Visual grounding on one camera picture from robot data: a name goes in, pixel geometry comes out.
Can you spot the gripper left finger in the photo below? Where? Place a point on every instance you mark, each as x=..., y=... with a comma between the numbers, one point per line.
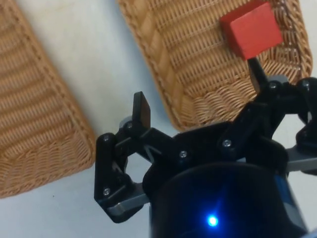
x=142, y=134

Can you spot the wicker basket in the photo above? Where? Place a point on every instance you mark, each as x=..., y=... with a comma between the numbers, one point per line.
x=198, y=74
x=37, y=124

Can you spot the red cube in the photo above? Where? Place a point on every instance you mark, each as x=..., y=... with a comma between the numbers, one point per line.
x=252, y=29

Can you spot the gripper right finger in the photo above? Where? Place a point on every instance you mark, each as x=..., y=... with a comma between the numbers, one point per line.
x=260, y=116

